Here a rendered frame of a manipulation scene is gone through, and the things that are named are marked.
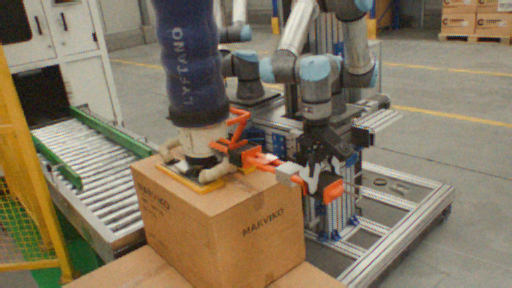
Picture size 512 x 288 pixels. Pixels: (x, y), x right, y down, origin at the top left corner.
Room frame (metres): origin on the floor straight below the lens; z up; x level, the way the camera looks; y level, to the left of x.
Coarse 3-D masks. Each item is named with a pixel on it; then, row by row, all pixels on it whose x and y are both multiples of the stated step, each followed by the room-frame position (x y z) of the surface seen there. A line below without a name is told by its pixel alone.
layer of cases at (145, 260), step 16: (128, 256) 1.55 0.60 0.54; (144, 256) 1.53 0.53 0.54; (160, 256) 1.53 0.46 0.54; (96, 272) 1.46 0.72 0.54; (112, 272) 1.45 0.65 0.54; (128, 272) 1.44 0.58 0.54; (144, 272) 1.43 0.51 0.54; (160, 272) 1.42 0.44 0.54; (176, 272) 1.40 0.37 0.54; (288, 272) 1.34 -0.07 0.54; (304, 272) 1.32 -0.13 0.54; (320, 272) 1.31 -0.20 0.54
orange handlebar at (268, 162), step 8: (232, 112) 1.78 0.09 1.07; (240, 112) 1.74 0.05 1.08; (248, 112) 1.72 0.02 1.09; (232, 120) 1.64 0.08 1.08; (216, 144) 1.40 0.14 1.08; (224, 152) 1.36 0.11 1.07; (248, 160) 1.26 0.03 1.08; (256, 160) 1.23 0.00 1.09; (264, 160) 1.22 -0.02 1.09; (272, 160) 1.21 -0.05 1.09; (280, 160) 1.22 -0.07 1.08; (256, 168) 1.23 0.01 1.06; (264, 168) 1.19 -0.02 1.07; (272, 168) 1.17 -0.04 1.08; (296, 176) 1.10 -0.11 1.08; (336, 192) 0.99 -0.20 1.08
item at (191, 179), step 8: (176, 160) 1.50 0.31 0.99; (160, 168) 1.52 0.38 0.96; (168, 168) 1.50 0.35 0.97; (176, 176) 1.43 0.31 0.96; (184, 176) 1.41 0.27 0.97; (192, 176) 1.40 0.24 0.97; (184, 184) 1.38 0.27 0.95; (192, 184) 1.35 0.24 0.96; (200, 184) 1.33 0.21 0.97; (208, 184) 1.34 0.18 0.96; (216, 184) 1.33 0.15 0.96; (200, 192) 1.30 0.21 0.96; (208, 192) 1.31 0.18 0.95
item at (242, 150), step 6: (234, 144) 1.34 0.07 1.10; (240, 144) 1.35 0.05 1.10; (246, 144) 1.36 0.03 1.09; (252, 144) 1.35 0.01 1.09; (258, 144) 1.33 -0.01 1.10; (228, 150) 1.31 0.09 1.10; (234, 150) 1.32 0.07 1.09; (240, 150) 1.31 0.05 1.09; (246, 150) 1.28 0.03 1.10; (252, 150) 1.28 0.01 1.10; (258, 150) 1.30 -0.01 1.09; (228, 156) 1.32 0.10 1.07; (234, 156) 1.28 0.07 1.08; (240, 156) 1.26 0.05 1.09; (246, 156) 1.27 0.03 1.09; (252, 156) 1.28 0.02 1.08; (234, 162) 1.29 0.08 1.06; (240, 162) 1.27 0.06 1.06; (246, 162) 1.27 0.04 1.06; (246, 168) 1.26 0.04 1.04
